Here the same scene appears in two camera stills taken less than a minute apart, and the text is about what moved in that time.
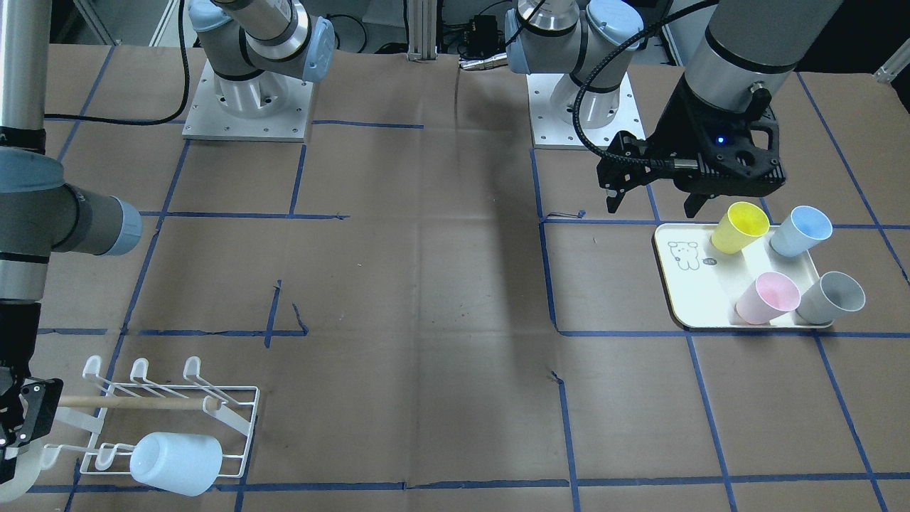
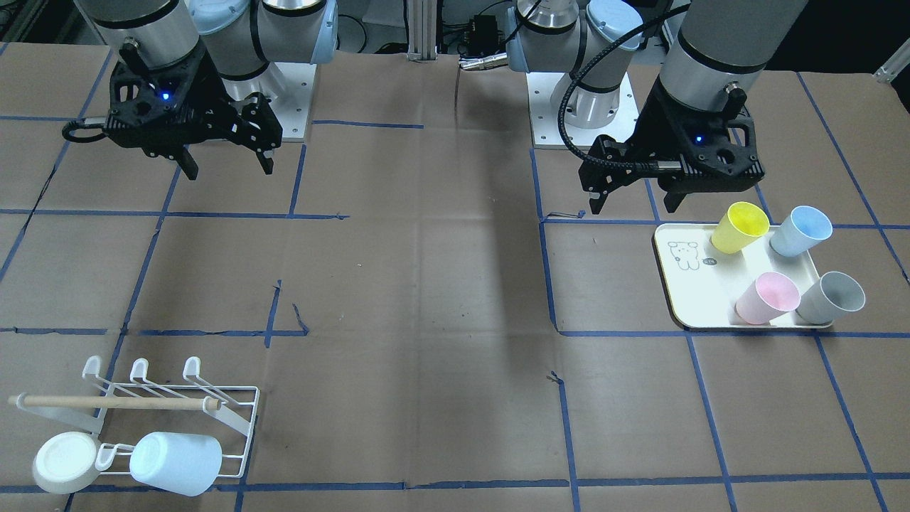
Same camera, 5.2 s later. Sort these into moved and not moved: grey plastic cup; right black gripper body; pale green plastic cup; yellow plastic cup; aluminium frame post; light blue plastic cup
Moved: right black gripper body; pale green plastic cup
Not moved: yellow plastic cup; grey plastic cup; aluminium frame post; light blue plastic cup
